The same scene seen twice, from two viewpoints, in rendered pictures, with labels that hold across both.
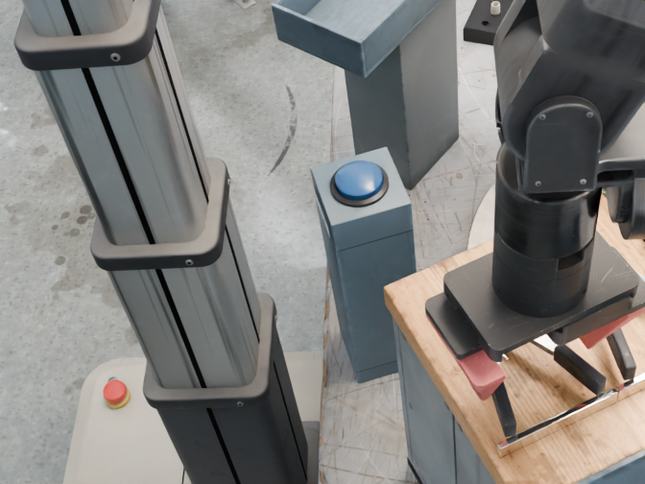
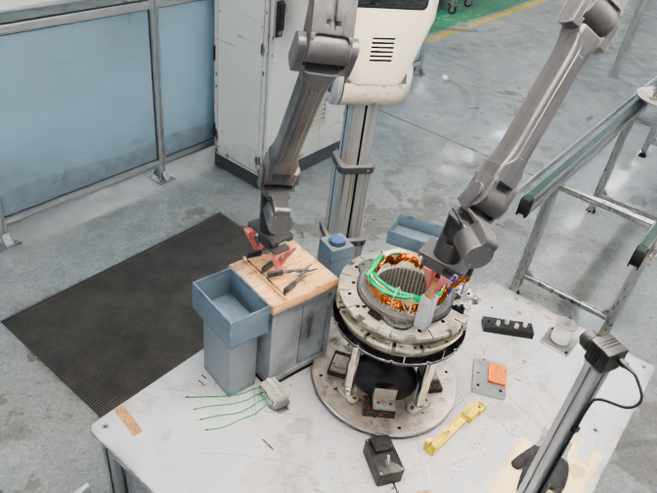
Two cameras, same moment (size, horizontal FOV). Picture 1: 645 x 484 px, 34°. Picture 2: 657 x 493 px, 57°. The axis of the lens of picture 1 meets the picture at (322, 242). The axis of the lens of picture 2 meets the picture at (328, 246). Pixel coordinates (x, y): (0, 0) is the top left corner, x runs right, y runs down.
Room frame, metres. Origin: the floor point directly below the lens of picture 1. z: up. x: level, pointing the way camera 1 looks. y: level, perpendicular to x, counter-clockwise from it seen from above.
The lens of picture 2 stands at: (-0.07, -1.23, 2.02)
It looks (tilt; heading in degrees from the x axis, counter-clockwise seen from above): 36 degrees down; 62
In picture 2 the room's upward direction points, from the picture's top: 8 degrees clockwise
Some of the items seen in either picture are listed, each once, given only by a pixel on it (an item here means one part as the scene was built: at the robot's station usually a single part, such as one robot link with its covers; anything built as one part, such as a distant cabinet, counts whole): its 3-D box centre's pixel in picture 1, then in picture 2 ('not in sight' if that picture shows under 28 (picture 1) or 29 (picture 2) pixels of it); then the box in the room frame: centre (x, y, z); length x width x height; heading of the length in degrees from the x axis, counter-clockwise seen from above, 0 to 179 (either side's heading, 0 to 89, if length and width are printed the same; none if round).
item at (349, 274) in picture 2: not in sight; (404, 291); (0.64, -0.34, 1.09); 0.32 x 0.32 x 0.01
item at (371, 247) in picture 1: (371, 274); (331, 277); (0.60, -0.04, 0.91); 0.07 x 0.07 x 0.25; 7
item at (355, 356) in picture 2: not in sight; (353, 366); (0.52, -0.37, 0.91); 0.02 x 0.02 x 0.21
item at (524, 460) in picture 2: not in sight; (544, 466); (0.88, -0.71, 0.79); 0.24 x 0.13 x 0.02; 27
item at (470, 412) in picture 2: not in sight; (456, 425); (0.74, -0.54, 0.80); 0.22 x 0.04 x 0.03; 20
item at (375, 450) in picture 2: not in sight; (383, 459); (0.51, -0.57, 0.81); 0.10 x 0.06 x 0.06; 84
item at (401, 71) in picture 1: (400, 60); (424, 273); (0.87, -0.12, 0.92); 0.25 x 0.11 x 0.28; 134
